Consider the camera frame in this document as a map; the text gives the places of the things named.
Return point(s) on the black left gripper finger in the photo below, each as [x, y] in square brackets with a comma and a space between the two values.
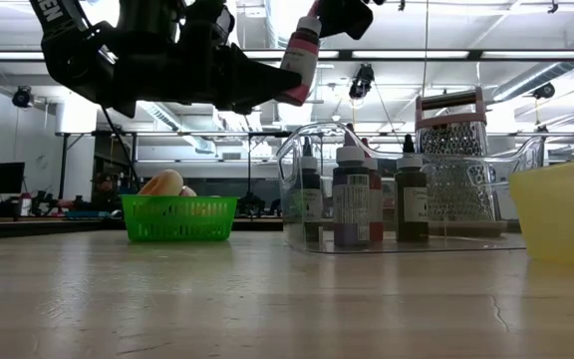
[344, 17]
[267, 80]

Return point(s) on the pink food colouring bottle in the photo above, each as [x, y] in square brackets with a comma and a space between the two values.
[299, 60]

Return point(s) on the orange glazed toy donut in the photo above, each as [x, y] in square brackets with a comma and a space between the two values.
[165, 183]

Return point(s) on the black-capped food colouring bottle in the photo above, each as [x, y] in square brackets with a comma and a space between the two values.
[311, 199]
[411, 209]

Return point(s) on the pink frosted toy donut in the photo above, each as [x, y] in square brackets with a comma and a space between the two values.
[188, 191]

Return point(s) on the purple-capped food colouring bottle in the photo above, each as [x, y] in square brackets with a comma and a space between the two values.
[351, 209]

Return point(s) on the red food colouring bottle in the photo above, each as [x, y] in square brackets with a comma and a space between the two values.
[376, 199]

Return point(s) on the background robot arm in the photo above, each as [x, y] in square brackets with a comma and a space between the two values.
[252, 205]

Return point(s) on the black background beam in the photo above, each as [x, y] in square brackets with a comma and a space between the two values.
[217, 133]

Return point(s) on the green plastic basket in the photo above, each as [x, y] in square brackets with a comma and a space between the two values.
[177, 219]

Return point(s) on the black ceiling spotlight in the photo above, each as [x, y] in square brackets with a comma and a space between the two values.
[22, 96]
[544, 91]

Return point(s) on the metal box grater pink trim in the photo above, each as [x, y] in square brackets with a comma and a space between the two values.
[451, 144]

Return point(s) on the dark computer monitor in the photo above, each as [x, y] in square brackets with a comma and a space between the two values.
[4, 178]

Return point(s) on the clear plastic bin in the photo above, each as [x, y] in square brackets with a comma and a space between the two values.
[466, 244]

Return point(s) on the yellow plastic tub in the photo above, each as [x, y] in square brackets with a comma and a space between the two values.
[561, 219]

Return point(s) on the black overhead camera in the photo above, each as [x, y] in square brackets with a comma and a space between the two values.
[362, 82]

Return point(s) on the silver air duct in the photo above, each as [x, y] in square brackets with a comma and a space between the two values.
[526, 82]

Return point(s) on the black aluminium table frame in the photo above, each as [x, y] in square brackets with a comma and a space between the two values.
[43, 227]

